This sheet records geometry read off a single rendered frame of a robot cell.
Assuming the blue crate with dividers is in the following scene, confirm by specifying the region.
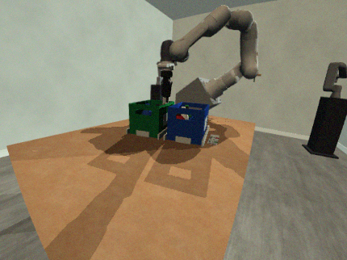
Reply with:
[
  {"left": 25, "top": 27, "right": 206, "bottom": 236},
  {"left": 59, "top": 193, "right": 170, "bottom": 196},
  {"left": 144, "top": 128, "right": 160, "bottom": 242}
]
[{"left": 167, "top": 102, "right": 209, "bottom": 145}]

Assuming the beige paper pick list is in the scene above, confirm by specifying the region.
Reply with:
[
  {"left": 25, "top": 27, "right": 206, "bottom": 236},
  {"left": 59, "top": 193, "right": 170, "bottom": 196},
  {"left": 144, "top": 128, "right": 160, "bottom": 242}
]
[{"left": 207, "top": 134, "right": 219, "bottom": 145}]

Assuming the green crate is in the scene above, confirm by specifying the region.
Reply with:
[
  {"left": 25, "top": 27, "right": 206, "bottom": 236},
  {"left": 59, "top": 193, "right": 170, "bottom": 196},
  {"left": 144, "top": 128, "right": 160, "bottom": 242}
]
[{"left": 128, "top": 99, "right": 174, "bottom": 138}]

